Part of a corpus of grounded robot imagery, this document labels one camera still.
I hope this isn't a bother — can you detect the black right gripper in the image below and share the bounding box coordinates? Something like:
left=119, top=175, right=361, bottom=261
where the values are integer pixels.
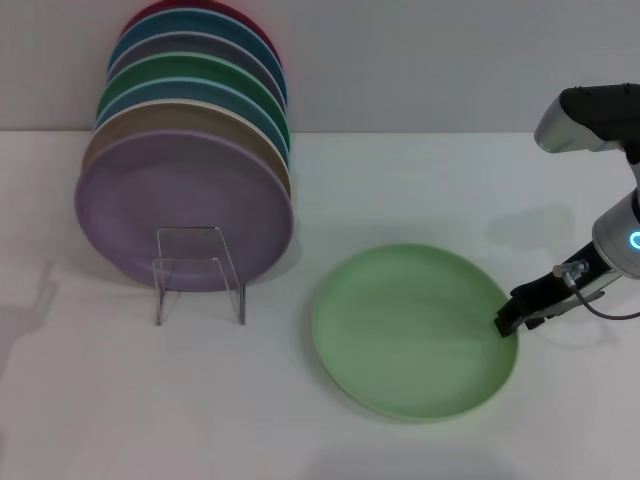
left=493, top=240, right=622, bottom=338

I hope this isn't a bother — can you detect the teal blue plate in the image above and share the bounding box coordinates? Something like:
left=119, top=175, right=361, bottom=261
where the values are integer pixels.
left=110, top=8, right=287, bottom=96

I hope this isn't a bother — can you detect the grey cable with silver plug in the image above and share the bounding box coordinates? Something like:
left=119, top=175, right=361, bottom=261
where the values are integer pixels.
left=552, top=260, right=640, bottom=321

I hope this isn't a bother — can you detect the clear acrylic plate rack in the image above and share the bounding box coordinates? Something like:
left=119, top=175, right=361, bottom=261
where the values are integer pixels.
left=152, top=226, right=247, bottom=327

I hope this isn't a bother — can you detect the light green plate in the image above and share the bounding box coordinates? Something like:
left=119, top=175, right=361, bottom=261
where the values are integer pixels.
left=310, top=243, right=521, bottom=425

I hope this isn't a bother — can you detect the maroon plate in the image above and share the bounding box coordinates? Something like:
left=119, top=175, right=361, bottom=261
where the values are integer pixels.
left=118, top=0, right=281, bottom=61

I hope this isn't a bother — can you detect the purple plate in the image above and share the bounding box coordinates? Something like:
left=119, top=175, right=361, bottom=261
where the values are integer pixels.
left=74, top=130, right=295, bottom=294

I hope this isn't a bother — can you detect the grey lavender plate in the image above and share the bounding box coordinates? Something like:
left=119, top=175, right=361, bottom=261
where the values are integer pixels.
left=105, top=30, right=289, bottom=109

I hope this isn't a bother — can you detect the light blue plate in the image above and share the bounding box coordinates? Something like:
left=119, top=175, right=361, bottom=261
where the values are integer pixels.
left=94, top=75, right=291, bottom=156

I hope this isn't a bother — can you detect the dark green plate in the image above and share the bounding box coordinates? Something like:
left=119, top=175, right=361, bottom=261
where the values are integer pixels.
left=95, top=51, right=290, bottom=136

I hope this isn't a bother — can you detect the beige plate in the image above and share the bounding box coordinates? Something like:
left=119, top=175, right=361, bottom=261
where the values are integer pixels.
left=82, top=98, right=293, bottom=201

